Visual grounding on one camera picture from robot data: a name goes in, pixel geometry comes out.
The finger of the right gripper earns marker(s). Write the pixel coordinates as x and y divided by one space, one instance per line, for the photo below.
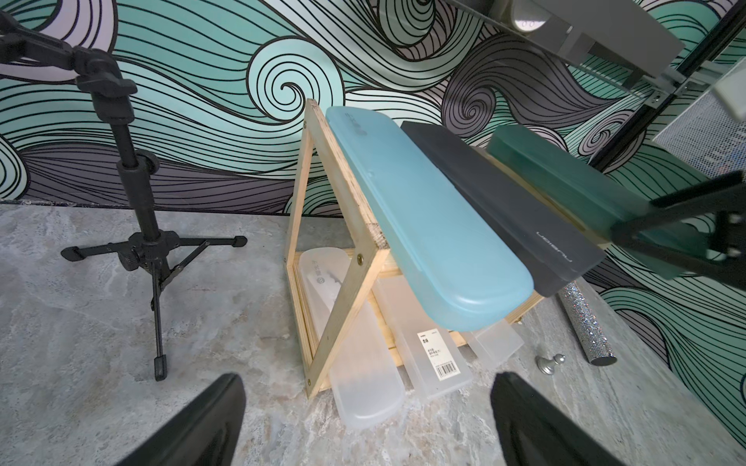
700 229

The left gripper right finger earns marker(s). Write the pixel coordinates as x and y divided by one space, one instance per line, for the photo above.
532 431

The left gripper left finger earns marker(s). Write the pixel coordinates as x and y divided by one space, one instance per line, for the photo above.
205 432

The translucent rectangular pencil case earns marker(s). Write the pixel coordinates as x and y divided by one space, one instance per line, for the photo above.
494 344

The dark green pencil case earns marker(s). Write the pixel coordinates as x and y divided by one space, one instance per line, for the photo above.
597 201

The light blue pencil case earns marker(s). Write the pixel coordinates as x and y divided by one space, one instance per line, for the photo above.
462 273

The black pencil case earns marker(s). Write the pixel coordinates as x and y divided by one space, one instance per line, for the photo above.
555 252

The translucent case with barcode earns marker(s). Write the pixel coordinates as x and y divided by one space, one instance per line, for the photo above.
429 354

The rounded translucent pencil case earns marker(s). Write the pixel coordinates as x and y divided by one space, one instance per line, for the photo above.
365 383

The wooden two-tier shelf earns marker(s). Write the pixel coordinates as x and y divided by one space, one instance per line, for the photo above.
367 259

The silver knob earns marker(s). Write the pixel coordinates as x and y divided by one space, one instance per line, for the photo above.
549 366

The glittery silver tube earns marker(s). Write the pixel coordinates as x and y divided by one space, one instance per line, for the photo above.
592 339

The black mini tripod stand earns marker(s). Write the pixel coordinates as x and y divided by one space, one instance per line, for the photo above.
162 254

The clear wall bin upper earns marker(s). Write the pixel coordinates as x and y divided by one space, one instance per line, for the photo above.
706 137

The black wall-mounted tray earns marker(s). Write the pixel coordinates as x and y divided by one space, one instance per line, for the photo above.
617 31

